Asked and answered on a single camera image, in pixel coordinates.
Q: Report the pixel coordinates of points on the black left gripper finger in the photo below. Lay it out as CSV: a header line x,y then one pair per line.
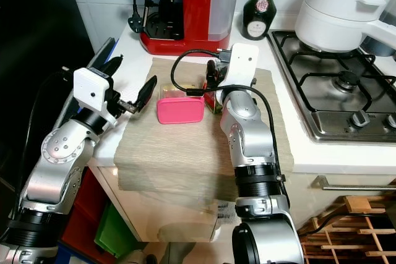
x,y
147,92
110,66

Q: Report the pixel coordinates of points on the green labelled food package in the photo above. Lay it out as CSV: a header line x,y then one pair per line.
x,y
213,103

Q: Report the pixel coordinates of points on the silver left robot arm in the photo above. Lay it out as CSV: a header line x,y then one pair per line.
x,y
59,153

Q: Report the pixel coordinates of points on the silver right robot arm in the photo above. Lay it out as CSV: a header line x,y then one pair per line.
x,y
253,146

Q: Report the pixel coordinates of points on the dark board blue rim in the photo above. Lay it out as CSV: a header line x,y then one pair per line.
x,y
106,51

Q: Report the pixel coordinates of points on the small tan container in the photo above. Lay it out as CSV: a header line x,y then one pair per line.
x,y
170,91

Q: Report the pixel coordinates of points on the pink plastic box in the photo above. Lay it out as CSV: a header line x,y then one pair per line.
x,y
180,110

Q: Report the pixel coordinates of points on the beige linen cloth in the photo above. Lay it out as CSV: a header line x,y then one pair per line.
x,y
173,153

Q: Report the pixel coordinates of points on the red espresso coffee machine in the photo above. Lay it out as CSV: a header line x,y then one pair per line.
x,y
192,10

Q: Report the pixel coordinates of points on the dark green wine bottle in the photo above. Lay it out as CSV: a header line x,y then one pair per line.
x,y
258,17

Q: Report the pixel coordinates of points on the large dark appliance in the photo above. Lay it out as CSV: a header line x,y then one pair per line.
x,y
37,29

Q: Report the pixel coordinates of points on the black cast iron hob grate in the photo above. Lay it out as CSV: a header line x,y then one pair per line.
x,y
300,78

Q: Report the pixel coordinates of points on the red plastic cutting board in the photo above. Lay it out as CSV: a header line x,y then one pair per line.
x,y
80,214

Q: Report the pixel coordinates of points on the stainless steel gas hob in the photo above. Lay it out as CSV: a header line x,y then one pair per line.
x,y
328,129

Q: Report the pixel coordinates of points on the green plastic cutting board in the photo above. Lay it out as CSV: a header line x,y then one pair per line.
x,y
111,233

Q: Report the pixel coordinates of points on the beige kitchen cabinet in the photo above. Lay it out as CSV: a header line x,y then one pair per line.
x,y
173,230

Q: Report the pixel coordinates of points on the white paper tag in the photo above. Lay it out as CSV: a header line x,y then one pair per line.
x,y
224,213

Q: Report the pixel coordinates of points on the white lidded cooking pot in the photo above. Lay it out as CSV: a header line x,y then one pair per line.
x,y
340,10

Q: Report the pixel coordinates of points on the grey left robot leg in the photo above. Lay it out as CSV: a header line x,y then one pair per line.
x,y
133,258

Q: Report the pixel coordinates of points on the grey hob knob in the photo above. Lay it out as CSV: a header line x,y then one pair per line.
x,y
359,119
391,122

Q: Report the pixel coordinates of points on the blue plastic cutting board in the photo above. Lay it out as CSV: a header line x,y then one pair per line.
x,y
74,256

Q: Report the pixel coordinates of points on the wooden slatted wine rack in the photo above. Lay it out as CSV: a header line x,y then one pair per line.
x,y
359,233

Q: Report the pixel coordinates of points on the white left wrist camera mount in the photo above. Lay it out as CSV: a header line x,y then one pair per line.
x,y
91,88

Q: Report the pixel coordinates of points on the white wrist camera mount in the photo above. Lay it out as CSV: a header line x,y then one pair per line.
x,y
241,65
91,88

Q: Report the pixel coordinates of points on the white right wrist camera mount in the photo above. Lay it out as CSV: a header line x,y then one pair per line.
x,y
241,65

